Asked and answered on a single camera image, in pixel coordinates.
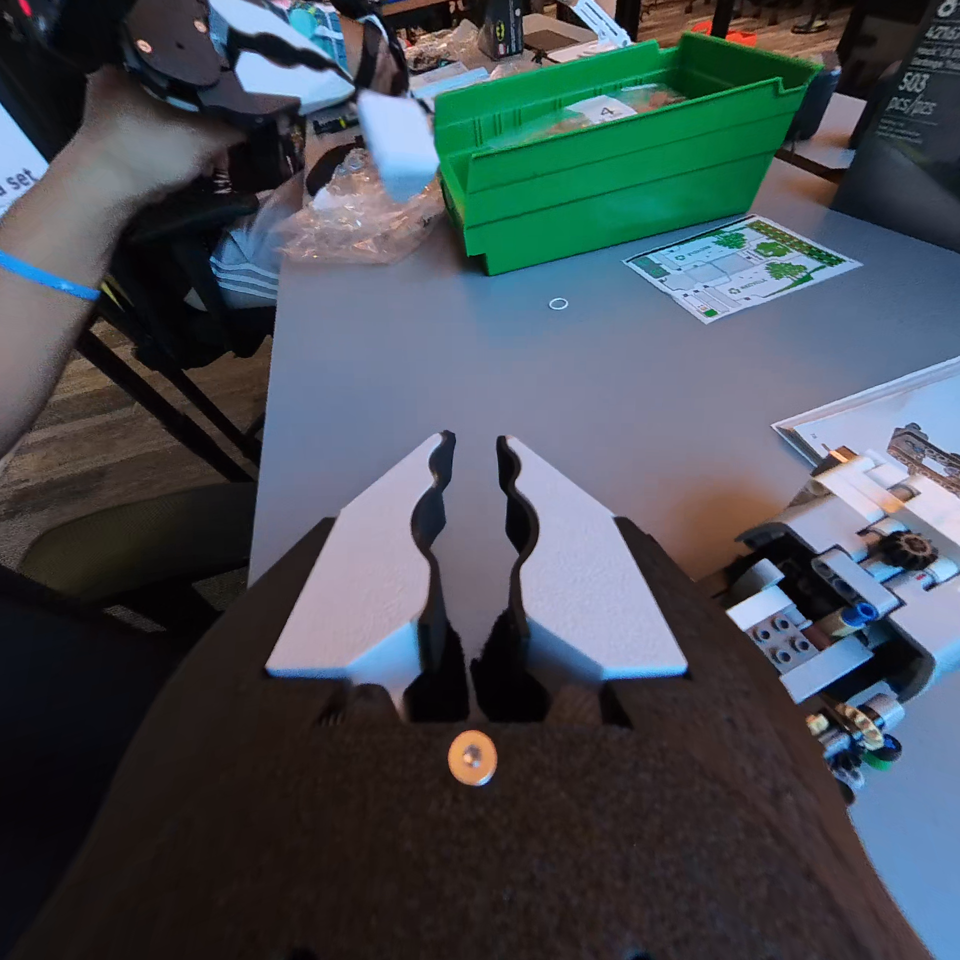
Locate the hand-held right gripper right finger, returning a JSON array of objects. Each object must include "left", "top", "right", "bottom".
[{"left": 471, "top": 433, "right": 690, "bottom": 717}]

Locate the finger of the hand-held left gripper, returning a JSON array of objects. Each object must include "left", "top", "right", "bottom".
[
  {"left": 210, "top": 0, "right": 357, "bottom": 115},
  {"left": 355, "top": 90, "right": 441, "bottom": 204}
]

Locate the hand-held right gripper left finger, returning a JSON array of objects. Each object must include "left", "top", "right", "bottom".
[{"left": 264, "top": 430, "right": 471, "bottom": 723}]

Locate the lego truck model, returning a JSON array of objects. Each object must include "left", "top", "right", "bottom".
[{"left": 721, "top": 444, "right": 960, "bottom": 807}]

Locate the person's left forearm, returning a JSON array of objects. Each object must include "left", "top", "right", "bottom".
[{"left": 0, "top": 127, "right": 162, "bottom": 466}]

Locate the numbered bag of lego parts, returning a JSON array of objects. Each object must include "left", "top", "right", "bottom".
[{"left": 555, "top": 81, "right": 695, "bottom": 136}]

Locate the lego instruction booklet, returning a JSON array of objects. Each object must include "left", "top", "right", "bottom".
[{"left": 772, "top": 358, "right": 960, "bottom": 526}]

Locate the black lego set box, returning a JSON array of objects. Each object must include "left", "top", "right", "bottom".
[{"left": 831, "top": 0, "right": 960, "bottom": 252}]

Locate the person's left hand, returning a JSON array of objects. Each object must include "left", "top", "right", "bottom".
[{"left": 81, "top": 66, "right": 249, "bottom": 205}]

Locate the crumpled clear plastic bag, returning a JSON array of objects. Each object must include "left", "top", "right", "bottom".
[{"left": 277, "top": 142, "right": 449, "bottom": 265}]

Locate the black and yellow box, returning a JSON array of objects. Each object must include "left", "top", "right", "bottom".
[{"left": 480, "top": 0, "right": 526, "bottom": 60}]

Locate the white striped garment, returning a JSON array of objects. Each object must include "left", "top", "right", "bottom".
[{"left": 208, "top": 221, "right": 285, "bottom": 310}]

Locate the green plastic bin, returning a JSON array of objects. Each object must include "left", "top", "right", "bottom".
[{"left": 433, "top": 33, "right": 826, "bottom": 277}]

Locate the olive chair seat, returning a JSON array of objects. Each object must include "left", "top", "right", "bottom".
[{"left": 18, "top": 482, "right": 258, "bottom": 610}]

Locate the black chair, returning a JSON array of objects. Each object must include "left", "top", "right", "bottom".
[{"left": 75, "top": 180, "right": 280, "bottom": 485}]

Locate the blue wristband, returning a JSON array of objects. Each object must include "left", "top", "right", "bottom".
[{"left": 0, "top": 249, "right": 102, "bottom": 303}]

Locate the green and white sticker sheet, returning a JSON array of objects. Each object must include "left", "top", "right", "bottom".
[{"left": 622, "top": 215, "right": 862, "bottom": 325}]

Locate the small dark cylinder speaker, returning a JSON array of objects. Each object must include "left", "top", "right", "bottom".
[{"left": 787, "top": 66, "right": 840, "bottom": 144}]

